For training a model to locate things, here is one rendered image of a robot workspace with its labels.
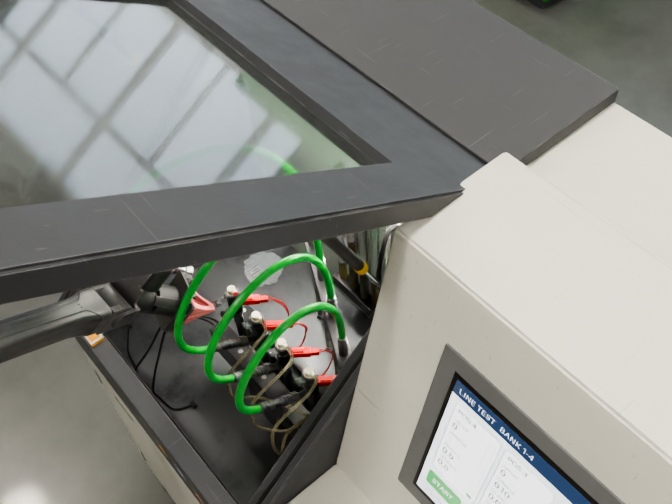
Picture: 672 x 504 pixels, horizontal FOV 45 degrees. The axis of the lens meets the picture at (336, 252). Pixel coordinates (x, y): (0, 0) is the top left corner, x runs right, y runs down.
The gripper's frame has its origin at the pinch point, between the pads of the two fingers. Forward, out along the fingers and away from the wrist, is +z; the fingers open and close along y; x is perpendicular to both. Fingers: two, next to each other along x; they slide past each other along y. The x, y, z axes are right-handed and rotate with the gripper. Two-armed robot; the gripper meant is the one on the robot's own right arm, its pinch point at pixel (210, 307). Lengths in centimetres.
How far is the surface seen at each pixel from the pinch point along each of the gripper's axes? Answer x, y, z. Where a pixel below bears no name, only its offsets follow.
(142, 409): -5.2, -25.3, -2.1
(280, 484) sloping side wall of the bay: -35.9, -5.6, 3.9
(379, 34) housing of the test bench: 14, 58, 4
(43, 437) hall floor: 57, -119, 38
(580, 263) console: -47, 60, -1
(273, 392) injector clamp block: -15.2, -5.9, 13.3
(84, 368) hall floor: 76, -106, 51
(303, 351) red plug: -16.2, 7.5, 10.0
